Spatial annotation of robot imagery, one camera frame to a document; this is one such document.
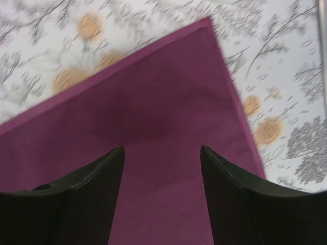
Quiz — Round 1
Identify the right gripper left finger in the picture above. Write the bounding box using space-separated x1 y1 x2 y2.
1 146 125 244

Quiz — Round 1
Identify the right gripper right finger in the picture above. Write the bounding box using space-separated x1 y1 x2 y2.
200 146 327 245

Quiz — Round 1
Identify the purple satin napkin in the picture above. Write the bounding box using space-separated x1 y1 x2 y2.
1 17 265 244

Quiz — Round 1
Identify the floral tablecloth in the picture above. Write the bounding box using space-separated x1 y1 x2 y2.
1 1 326 192

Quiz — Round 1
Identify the aluminium frame rail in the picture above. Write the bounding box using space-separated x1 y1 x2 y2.
317 0 326 92

